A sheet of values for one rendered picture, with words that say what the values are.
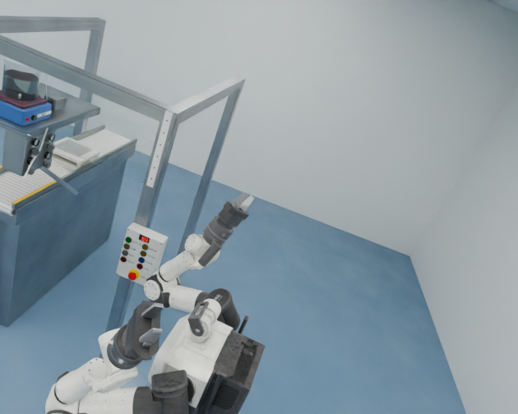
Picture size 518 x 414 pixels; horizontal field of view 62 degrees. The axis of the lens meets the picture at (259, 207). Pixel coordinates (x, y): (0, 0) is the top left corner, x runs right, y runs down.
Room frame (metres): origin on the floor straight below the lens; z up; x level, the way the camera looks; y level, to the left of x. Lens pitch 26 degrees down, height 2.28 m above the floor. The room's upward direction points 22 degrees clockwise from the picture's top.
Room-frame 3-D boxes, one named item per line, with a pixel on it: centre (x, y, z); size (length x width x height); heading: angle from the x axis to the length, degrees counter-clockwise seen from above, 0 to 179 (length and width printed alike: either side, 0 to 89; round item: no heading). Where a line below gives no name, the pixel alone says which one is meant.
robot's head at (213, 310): (1.03, 0.02, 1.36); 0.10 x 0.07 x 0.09; 175
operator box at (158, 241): (1.58, 0.41, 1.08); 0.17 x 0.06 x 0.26; 88
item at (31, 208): (2.39, 1.22, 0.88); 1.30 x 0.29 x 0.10; 178
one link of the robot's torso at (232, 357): (1.02, -0.04, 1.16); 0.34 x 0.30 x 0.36; 175
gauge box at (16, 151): (1.81, 1.12, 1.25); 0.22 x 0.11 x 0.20; 178
